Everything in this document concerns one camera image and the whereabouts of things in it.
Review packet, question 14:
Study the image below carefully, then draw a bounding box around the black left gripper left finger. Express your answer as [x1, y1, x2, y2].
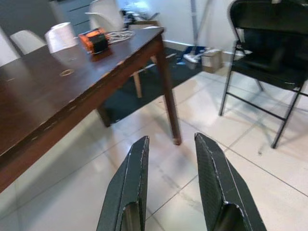
[96, 136, 150, 231]

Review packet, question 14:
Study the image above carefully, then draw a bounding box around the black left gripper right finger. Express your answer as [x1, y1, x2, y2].
[194, 132, 268, 231]

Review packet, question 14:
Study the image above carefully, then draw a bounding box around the dark brown table leg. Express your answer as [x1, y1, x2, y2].
[150, 40, 182, 146]
[97, 105, 112, 128]

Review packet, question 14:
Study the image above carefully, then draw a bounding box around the dark rug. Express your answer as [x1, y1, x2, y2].
[103, 47, 203, 123]

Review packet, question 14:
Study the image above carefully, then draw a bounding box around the small cardboard box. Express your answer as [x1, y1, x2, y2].
[201, 49, 223, 73]

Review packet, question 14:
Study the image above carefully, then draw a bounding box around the black folding chair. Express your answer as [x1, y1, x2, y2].
[218, 0, 308, 149]

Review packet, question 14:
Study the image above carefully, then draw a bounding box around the orange and black device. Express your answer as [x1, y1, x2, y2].
[78, 27, 111, 55]

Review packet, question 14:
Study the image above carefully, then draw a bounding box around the white mop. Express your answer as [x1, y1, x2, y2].
[184, 0, 210, 64]

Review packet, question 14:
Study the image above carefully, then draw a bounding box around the white paper towel roll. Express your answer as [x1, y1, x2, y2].
[44, 22, 80, 55]

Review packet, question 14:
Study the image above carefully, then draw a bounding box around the white plastic chair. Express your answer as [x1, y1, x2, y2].
[85, 0, 142, 98]
[9, 30, 48, 56]

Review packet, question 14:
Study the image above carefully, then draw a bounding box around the white coiled cable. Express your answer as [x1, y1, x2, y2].
[105, 30, 135, 45]

